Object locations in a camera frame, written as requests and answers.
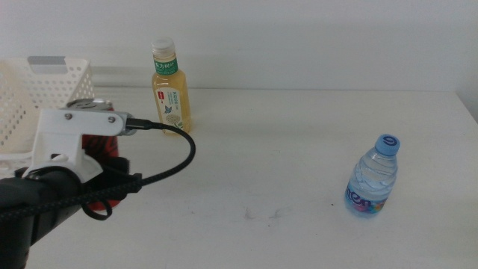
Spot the white perforated plastic basket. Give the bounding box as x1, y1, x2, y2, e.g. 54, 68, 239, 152
0, 55, 96, 180

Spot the yellow tea bottle green label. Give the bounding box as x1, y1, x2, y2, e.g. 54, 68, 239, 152
151, 37, 193, 135

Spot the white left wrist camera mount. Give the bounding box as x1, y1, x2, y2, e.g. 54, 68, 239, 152
22, 108, 137, 184

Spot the small water bottle blue cap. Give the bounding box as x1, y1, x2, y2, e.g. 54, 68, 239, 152
344, 133, 401, 218

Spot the black braided left camera cable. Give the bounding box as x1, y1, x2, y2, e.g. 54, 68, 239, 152
0, 117, 197, 222

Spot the red soda can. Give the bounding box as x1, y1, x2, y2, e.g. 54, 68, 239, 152
65, 97, 121, 211

